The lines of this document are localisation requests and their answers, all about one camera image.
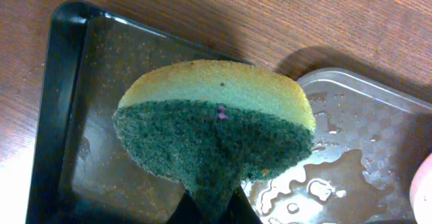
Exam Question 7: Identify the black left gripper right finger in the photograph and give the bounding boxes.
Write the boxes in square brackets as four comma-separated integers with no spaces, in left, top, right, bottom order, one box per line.
[229,186,262,224]

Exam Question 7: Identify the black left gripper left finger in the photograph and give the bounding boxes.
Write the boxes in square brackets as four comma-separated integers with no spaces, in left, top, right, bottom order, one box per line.
[165,191,203,224]

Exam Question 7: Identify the yellow green scrub sponge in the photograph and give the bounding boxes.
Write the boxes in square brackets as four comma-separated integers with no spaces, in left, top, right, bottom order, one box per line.
[113,59,316,223]

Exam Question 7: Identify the white sauce-stained plate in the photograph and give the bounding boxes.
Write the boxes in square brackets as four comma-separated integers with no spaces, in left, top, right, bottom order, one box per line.
[410,155,432,224]

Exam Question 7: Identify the small black tray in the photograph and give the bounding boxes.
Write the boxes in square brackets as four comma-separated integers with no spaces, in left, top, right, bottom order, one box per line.
[26,1,223,223]

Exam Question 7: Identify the clear wet plastic tray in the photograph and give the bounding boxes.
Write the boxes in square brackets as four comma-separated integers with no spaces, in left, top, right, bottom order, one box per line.
[242,68,431,223]

